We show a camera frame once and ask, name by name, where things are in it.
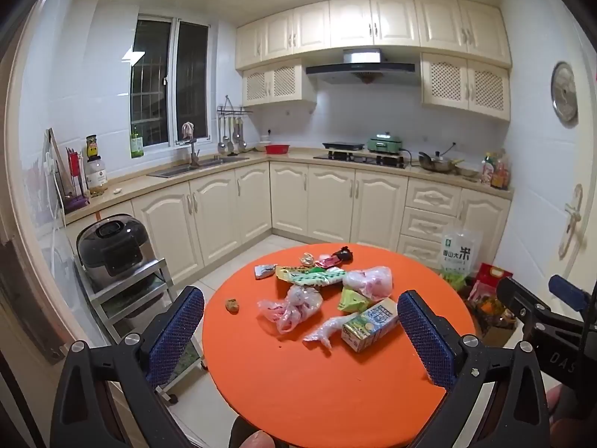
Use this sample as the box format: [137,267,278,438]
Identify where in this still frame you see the wooden cutting board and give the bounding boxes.
[44,127,75,201]

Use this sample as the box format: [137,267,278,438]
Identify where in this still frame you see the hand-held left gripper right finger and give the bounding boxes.
[396,289,551,448]

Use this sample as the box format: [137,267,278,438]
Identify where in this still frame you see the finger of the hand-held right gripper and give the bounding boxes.
[548,274,591,312]
[496,277,553,337]

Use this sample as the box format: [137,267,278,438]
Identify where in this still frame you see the black rice cooker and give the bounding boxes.
[76,214,157,290]

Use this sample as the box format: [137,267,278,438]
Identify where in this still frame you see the hanging metal kitchen utensils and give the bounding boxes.
[217,114,250,155]

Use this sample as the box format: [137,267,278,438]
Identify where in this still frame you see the wall utensil rack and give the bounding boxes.
[217,96,253,116]

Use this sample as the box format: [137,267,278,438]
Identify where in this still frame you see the steel sink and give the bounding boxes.
[148,156,250,179]

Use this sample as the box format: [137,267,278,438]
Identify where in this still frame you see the pink clear plastic bag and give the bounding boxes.
[343,266,393,302]
[257,286,323,335]

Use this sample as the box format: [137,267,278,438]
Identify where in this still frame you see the gold door handle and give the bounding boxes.
[559,184,586,259]

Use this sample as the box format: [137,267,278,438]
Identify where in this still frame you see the person's left hand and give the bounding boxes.
[243,430,276,448]

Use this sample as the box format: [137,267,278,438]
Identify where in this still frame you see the clear plastic glove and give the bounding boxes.
[302,315,357,351]

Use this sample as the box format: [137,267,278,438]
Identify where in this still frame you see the round metal disc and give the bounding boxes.
[551,62,579,124]

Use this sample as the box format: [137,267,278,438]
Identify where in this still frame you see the white door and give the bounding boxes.
[494,159,597,299]

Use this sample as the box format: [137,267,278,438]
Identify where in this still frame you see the cream lattice door wall cabinet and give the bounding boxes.
[420,53,511,122]
[241,58,318,107]

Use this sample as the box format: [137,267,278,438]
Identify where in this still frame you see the kitchen window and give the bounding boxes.
[128,15,210,150]

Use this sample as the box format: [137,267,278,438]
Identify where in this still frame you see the green electric pot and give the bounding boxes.
[365,133,403,155]

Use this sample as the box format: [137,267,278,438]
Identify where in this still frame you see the metal kitchen cart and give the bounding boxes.
[75,256,206,404]

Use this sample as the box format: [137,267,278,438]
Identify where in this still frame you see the milk carton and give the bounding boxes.
[340,298,399,353]

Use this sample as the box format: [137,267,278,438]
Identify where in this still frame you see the green checked plastic bag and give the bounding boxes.
[291,267,348,289]

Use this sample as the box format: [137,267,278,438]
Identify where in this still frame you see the beige kitchen countertop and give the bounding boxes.
[65,147,514,225]

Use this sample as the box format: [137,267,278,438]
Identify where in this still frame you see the large glass jar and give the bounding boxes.
[85,155,109,197]

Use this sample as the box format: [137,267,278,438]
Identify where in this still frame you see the clear rice bag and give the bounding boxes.
[438,228,483,281]

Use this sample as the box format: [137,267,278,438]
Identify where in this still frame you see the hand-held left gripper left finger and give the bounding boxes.
[50,286,206,448]

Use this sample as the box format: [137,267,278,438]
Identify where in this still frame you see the purple knife rack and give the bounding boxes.
[63,147,91,213]

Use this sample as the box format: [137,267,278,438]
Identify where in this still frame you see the gas stove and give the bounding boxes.
[313,149,407,169]

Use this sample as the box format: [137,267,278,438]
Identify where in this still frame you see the metal wok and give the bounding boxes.
[418,149,460,173]

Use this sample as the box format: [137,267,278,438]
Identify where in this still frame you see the light green packet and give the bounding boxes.
[337,286,371,314]

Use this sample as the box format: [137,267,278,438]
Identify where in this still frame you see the group of condiment bottles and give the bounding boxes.
[480,149,511,191]

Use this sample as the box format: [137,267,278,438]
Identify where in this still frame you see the range hood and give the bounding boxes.
[305,48,421,85]

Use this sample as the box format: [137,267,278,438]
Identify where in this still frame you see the person's right hand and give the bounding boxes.
[546,382,567,425]

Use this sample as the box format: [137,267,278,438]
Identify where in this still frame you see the cream upper wall cabinets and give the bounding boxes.
[234,0,514,71]

